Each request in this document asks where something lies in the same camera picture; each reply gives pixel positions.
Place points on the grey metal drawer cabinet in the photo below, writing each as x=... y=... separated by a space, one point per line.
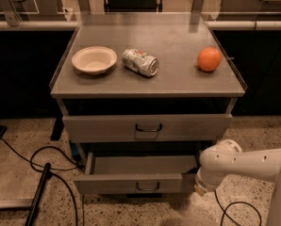
x=179 y=87

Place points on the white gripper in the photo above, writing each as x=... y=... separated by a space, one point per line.
x=202 y=184

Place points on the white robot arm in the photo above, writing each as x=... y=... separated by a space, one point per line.
x=226 y=157

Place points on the crushed silver soda can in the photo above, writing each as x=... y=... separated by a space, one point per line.
x=140 y=62

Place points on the grey top drawer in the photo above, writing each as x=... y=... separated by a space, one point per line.
x=128 y=128

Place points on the black pole on floor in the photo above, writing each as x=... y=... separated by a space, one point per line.
x=34 y=208

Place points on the grey drawer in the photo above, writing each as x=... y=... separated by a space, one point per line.
x=128 y=128
x=137 y=174

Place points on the white horizontal rail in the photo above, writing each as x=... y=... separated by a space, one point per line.
x=213 y=25

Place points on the white paper bowl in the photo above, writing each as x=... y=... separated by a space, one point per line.
x=94 y=60

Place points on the orange fruit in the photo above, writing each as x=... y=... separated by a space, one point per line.
x=209 y=59

